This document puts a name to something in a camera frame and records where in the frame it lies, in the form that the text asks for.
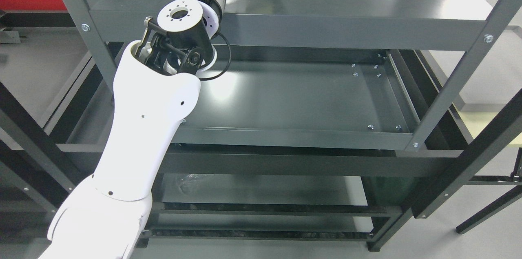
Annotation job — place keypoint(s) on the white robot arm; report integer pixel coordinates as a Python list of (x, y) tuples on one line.
[(156, 86)]

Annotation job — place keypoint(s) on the grey metal shelf unit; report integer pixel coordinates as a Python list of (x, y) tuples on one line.
[(320, 119)]

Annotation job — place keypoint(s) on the black metal shelf rack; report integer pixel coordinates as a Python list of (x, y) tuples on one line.
[(49, 85)]

